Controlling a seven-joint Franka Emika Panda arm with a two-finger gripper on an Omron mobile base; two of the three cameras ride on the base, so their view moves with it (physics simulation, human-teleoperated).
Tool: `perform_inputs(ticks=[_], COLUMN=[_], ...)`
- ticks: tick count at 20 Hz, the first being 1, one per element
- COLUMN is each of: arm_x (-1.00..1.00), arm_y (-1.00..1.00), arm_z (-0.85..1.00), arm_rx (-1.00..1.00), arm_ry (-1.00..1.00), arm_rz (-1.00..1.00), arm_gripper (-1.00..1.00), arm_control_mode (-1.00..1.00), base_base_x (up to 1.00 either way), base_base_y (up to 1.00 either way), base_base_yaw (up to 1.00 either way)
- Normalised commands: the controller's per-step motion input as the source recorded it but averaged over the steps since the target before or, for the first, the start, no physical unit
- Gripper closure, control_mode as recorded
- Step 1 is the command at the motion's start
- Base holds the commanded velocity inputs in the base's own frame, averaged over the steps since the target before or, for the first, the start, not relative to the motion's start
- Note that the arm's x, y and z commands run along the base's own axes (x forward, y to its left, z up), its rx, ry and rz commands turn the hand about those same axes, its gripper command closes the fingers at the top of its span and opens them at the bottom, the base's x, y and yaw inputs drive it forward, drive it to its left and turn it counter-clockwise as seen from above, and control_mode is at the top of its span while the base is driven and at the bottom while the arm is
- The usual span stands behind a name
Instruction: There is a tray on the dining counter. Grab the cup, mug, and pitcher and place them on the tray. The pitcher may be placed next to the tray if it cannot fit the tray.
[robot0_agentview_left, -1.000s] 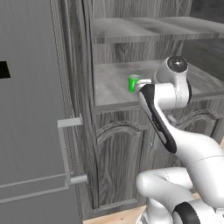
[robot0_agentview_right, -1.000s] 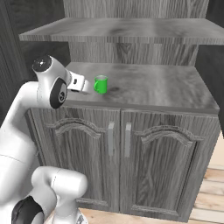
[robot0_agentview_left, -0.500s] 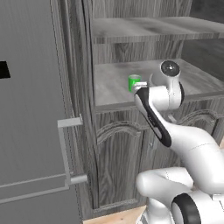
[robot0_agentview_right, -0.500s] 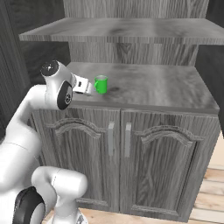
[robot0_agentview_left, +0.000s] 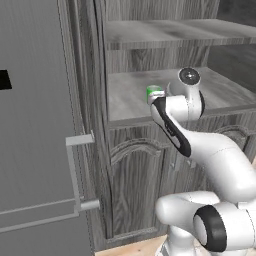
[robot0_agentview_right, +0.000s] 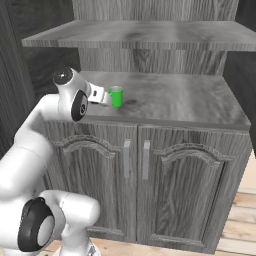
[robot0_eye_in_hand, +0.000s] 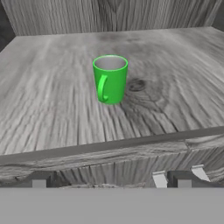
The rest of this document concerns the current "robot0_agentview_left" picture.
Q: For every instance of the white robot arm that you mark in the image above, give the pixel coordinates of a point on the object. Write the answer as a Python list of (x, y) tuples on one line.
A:
[(220, 156)]

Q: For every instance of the grey wooden shelf cabinet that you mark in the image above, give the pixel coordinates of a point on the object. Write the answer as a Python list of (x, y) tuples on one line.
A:
[(133, 60)]

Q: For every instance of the green cup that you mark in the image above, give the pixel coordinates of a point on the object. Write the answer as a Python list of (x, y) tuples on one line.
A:
[(153, 89)]

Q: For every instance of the grey fridge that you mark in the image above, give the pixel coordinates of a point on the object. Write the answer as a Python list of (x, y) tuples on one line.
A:
[(33, 133)]

